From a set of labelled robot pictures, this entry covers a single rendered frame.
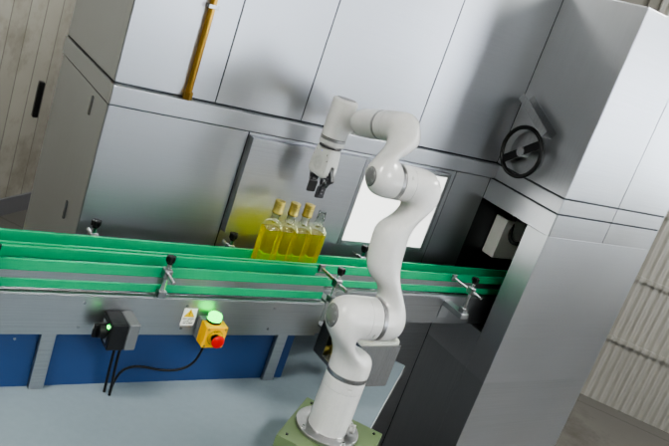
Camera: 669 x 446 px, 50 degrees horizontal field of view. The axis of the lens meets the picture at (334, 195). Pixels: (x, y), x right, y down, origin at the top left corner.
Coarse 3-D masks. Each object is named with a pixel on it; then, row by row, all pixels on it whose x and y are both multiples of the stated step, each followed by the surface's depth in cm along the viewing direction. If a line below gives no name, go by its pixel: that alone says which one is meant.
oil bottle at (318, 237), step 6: (312, 228) 244; (318, 228) 244; (324, 228) 245; (312, 234) 243; (318, 234) 244; (324, 234) 245; (312, 240) 244; (318, 240) 245; (324, 240) 246; (312, 246) 244; (318, 246) 246; (306, 252) 245; (312, 252) 245; (318, 252) 247; (306, 258) 245; (312, 258) 247
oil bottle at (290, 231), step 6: (282, 222) 238; (288, 222) 237; (288, 228) 236; (294, 228) 237; (282, 234) 236; (288, 234) 237; (294, 234) 238; (282, 240) 237; (288, 240) 238; (294, 240) 239; (282, 246) 237; (288, 246) 239; (276, 252) 238; (282, 252) 238; (288, 252) 240; (276, 258) 238; (282, 258) 240; (288, 258) 241
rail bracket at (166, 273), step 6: (168, 258) 203; (174, 258) 203; (168, 264) 203; (162, 270) 204; (168, 270) 204; (162, 276) 204; (168, 276) 202; (162, 282) 205; (174, 282) 200; (162, 288) 205; (156, 294) 206; (162, 294) 205
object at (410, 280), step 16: (0, 240) 188; (192, 256) 220; (208, 256) 223; (320, 272) 249; (336, 272) 253; (352, 272) 257; (368, 272) 261; (400, 272) 269; (416, 272) 274; (432, 272) 279; (368, 288) 264; (416, 288) 277; (432, 288) 282; (448, 288) 287; (464, 288) 292; (480, 288) 297; (496, 288) 303
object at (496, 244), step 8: (496, 216) 313; (504, 216) 312; (512, 216) 318; (496, 224) 313; (504, 224) 309; (512, 224) 310; (520, 224) 313; (496, 232) 312; (504, 232) 310; (520, 232) 315; (488, 240) 315; (496, 240) 312; (504, 240) 312; (520, 240) 318; (488, 248) 315; (496, 248) 311; (504, 248) 314; (512, 248) 317; (496, 256) 314; (504, 256) 316; (512, 256) 319
